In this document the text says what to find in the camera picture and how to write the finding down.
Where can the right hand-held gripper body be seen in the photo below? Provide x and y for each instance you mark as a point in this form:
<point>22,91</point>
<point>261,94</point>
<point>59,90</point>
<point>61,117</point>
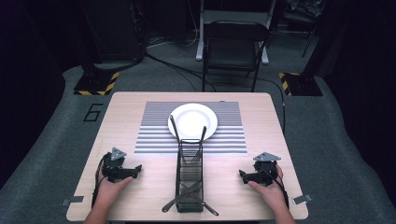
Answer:
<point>266,172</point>

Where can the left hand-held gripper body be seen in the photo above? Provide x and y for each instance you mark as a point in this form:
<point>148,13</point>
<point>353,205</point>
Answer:
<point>112,168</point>

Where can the steel table knife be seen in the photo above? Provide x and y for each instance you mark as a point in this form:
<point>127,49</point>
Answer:
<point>174,203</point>

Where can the steel fork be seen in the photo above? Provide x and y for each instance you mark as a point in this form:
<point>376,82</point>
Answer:
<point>201,140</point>

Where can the person's right hand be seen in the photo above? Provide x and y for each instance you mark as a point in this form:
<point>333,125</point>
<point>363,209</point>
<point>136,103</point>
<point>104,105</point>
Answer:
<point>271,194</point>

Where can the person's left hand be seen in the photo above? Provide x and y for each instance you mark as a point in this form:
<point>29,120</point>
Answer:
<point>110,191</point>

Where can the striped woven placemat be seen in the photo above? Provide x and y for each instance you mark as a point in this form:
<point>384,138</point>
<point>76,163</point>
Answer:
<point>155,137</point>

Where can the grey tape strip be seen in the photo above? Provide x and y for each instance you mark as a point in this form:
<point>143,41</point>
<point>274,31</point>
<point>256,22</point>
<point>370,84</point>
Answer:
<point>73,200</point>
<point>302,199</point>

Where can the steel cutlery piece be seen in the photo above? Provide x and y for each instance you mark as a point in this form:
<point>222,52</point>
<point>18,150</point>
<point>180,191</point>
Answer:
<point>209,210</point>
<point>176,130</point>

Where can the white deep plate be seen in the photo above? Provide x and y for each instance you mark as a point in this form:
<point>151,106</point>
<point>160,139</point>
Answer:
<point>193,119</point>

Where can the black hazard-striped stand base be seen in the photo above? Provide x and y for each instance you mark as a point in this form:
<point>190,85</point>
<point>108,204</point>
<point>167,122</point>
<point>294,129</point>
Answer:
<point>93,84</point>
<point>300,84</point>

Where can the black folding chair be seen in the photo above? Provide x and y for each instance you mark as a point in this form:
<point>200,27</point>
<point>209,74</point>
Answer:
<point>232,49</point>
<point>218,15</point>

